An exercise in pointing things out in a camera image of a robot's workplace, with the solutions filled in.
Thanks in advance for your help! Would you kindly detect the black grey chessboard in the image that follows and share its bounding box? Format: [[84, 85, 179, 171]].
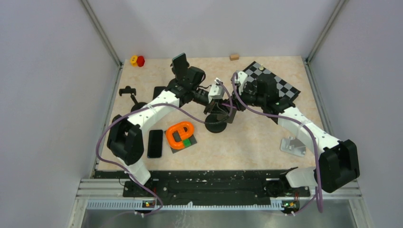
[[243, 61, 301, 101]]

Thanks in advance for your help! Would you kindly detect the orange plastic ring toy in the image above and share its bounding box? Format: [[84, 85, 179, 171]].
[[165, 121, 194, 150]]

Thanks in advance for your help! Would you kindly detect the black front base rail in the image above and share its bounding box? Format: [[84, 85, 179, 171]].
[[94, 170, 311, 208]]

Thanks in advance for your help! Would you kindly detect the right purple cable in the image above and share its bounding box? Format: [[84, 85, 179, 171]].
[[231, 73, 324, 214]]

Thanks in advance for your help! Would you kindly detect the red toy block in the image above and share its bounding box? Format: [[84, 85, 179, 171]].
[[136, 56, 145, 67]]

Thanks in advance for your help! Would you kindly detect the black phone lower left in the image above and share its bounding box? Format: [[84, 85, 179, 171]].
[[147, 130, 163, 159]]

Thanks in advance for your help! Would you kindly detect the green building brick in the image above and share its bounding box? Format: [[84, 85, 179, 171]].
[[182, 139, 192, 148]]

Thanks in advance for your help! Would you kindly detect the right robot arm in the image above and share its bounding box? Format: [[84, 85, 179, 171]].
[[231, 71, 360, 196]]

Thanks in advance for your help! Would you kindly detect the small wooden block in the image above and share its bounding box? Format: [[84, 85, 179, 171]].
[[230, 54, 240, 61]]

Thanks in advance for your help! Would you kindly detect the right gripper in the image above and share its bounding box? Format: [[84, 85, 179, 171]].
[[226, 83, 266, 112]]

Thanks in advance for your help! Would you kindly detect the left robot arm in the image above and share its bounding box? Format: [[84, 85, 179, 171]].
[[106, 66, 228, 196]]

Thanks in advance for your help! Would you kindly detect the black phone stand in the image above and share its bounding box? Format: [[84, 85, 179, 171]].
[[118, 86, 147, 112], [204, 114, 229, 133], [165, 78, 189, 94]]

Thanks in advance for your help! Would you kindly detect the black phone upper left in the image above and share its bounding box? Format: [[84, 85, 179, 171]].
[[153, 86, 166, 100]]

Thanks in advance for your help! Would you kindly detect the black phone with purple edge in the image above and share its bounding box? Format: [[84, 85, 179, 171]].
[[221, 103, 238, 124]]

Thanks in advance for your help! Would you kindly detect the teal edged black phone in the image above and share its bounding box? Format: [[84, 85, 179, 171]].
[[170, 53, 190, 81]]

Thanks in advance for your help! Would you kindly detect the white plastic phone holder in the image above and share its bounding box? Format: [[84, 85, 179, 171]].
[[280, 136, 306, 157]]

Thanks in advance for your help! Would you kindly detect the yellow toy block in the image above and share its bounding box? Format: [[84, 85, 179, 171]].
[[130, 55, 138, 67]]

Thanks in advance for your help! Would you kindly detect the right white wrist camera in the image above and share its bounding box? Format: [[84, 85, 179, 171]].
[[234, 71, 249, 95]]

